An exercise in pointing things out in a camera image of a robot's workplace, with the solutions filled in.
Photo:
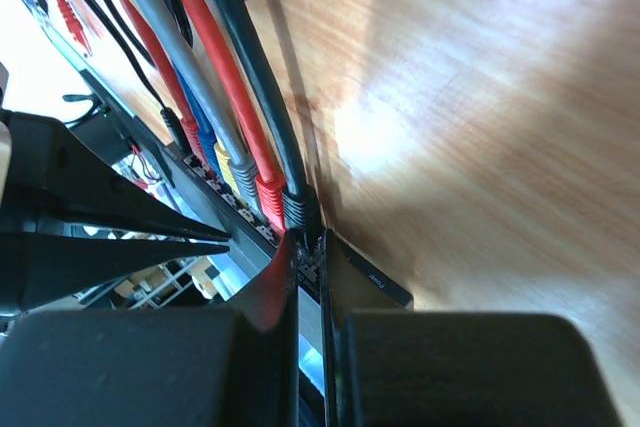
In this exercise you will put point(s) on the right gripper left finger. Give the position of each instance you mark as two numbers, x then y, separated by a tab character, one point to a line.
231	365

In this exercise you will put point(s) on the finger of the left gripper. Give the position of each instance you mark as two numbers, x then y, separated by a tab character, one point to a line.
37	269
54	179

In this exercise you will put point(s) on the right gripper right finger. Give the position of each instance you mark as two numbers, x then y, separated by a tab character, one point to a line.
387	366

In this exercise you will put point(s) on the red ethernet cable loose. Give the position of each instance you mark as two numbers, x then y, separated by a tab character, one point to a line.
166	71

